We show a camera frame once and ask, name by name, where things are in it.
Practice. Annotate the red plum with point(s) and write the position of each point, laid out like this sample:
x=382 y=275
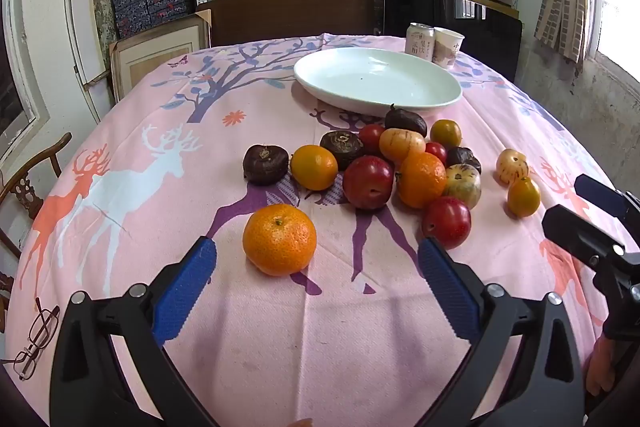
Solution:
x=446 y=223
x=368 y=183

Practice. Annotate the dark brown chair back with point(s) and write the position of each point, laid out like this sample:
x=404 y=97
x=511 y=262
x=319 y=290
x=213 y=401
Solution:
x=290 y=17

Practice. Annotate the paper cup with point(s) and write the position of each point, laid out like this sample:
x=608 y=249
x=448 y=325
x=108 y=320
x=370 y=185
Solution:
x=448 y=48

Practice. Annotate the white oval plate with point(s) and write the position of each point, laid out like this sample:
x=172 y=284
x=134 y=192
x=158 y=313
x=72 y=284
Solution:
x=375 y=82

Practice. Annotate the stack of blue patterned boxes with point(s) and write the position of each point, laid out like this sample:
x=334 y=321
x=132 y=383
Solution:
x=150 y=4

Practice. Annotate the small orange tangerine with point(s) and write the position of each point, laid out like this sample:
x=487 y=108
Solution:
x=523 y=197
x=446 y=133

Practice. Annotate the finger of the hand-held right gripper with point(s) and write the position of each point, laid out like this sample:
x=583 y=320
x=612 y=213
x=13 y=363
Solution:
x=575 y=232
x=597 y=194

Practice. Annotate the pink deer print tablecloth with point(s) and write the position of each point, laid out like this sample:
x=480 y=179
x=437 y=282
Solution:
x=250 y=357

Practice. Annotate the orange striped pepino melon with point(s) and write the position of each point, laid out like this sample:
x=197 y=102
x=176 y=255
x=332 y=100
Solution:
x=402 y=144

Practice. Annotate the carved wooden chair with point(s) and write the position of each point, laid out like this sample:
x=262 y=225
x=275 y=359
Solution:
x=22 y=192

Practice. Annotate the red cherry tomato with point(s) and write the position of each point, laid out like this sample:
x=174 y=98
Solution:
x=436 y=152
x=370 y=137

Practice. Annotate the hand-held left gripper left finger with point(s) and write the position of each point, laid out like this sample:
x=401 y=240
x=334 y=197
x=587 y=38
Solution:
x=185 y=292

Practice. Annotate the pale green striped pepino melon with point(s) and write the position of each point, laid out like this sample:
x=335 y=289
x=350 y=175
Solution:
x=463 y=187

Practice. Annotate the black panel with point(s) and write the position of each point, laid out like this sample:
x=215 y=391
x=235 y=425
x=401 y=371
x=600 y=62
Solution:
x=415 y=7

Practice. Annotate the yellow-orange tangerine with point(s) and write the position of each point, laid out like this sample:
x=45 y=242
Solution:
x=314 y=167

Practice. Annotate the framed picture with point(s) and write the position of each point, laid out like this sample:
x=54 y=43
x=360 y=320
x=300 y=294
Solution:
x=150 y=62

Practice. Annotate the eyeglasses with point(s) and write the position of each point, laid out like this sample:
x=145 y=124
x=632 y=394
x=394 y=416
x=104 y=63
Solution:
x=34 y=346

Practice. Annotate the white window frame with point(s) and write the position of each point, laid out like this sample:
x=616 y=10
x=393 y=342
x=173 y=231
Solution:
x=22 y=72

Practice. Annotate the small cream striped pepino melon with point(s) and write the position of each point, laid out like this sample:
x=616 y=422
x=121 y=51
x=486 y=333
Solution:
x=511 y=166

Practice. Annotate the large deep orange tangerine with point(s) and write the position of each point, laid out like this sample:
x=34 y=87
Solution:
x=279 y=239

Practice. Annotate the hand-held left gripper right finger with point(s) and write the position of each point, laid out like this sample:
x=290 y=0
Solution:
x=447 y=292

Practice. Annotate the white drink can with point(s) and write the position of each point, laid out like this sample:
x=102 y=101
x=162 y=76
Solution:
x=419 y=39

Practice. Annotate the white leaning board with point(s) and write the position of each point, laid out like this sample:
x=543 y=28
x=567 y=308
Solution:
x=82 y=22

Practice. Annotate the dark brown stemmed fruit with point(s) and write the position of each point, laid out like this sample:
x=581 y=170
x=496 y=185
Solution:
x=406 y=121

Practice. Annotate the dark brown round fruit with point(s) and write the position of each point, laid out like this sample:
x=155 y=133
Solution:
x=342 y=148
x=465 y=158
x=265 y=164

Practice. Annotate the person's right hand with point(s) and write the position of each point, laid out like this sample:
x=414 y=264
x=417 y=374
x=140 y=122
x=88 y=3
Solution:
x=600 y=367

